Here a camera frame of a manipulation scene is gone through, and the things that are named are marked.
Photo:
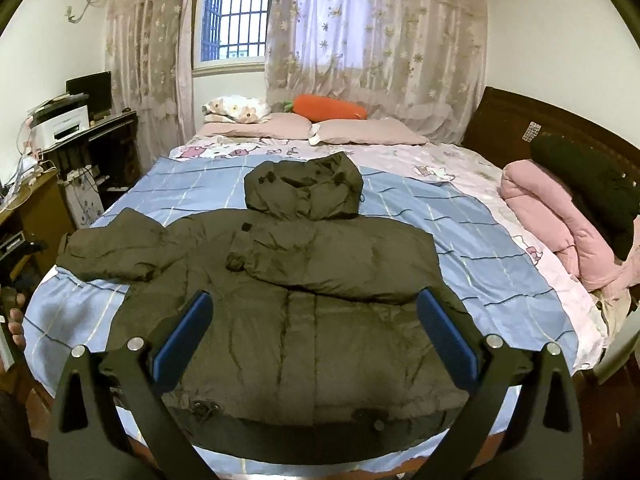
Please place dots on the orange carrot plush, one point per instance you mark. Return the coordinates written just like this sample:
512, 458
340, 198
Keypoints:
325, 106

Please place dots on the floral lace curtain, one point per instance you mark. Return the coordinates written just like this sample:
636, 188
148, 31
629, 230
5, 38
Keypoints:
380, 45
147, 50

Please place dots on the floral print pillow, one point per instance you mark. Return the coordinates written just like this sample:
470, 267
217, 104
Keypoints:
235, 108

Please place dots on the dark wooden headboard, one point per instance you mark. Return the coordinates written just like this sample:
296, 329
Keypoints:
505, 125

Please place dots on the olive green hooded jacket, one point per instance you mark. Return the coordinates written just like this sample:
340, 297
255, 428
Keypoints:
280, 290

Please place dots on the window with blue grille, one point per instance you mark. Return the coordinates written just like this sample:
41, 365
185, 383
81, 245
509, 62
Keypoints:
235, 10

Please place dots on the black knitted garment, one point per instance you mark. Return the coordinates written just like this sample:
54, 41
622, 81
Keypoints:
590, 185

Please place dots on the black computer monitor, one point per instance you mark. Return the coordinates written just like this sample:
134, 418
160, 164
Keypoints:
91, 91

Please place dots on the blue plaid bed sheet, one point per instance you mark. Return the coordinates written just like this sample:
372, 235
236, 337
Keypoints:
465, 240

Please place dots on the dark computer desk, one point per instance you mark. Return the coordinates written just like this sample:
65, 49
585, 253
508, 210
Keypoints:
97, 160

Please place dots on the person's left hand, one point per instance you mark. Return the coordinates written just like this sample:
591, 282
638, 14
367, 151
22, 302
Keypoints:
16, 325

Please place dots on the pink folded quilt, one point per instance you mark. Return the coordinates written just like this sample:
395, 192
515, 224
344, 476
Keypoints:
555, 220

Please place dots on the white printer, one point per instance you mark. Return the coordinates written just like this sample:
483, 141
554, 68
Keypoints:
62, 124

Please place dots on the pink pillow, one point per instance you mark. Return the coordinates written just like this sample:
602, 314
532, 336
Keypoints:
367, 131
247, 125

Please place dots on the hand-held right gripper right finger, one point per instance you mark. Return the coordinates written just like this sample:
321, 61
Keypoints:
446, 330

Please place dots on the wooden side cabinet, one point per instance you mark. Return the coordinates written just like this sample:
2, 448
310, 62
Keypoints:
27, 215

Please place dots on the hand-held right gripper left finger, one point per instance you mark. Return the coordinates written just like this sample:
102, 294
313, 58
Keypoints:
182, 330

